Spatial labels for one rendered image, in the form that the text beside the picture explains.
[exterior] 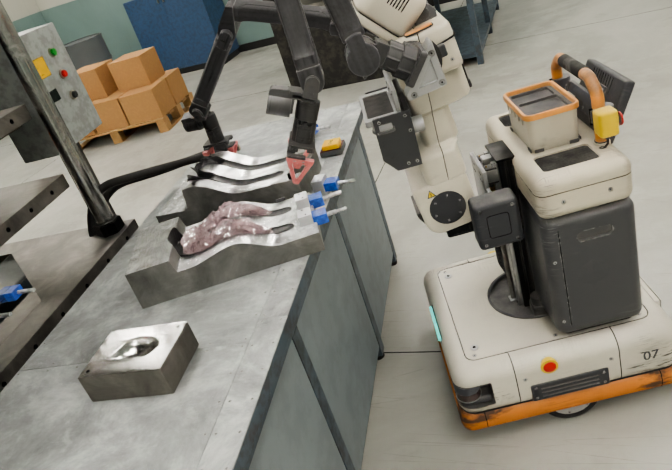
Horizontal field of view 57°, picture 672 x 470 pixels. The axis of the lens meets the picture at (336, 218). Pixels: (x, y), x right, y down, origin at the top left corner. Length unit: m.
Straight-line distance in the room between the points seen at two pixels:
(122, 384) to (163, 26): 7.95
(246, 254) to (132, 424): 0.51
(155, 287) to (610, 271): 1.22
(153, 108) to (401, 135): 5.03
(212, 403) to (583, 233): 1.05
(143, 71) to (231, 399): 5.63
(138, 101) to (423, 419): 5.01
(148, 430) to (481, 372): 1.00
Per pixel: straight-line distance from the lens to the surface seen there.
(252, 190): 1.89
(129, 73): 6.77
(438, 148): 1.73
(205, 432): 1.23
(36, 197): 2.14
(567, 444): 2.06
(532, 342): 1.96
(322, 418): 1.72
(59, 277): 2.17
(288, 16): 1.46
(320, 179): 1.87
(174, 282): 1.65
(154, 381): 1.35
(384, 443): 2.16
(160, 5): 9.04
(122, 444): 1.32
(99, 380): 1.42
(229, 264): 1.61
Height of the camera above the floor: 1.58
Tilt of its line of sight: 27 degrees down
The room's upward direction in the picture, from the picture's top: 19 degrees counter-clockwise
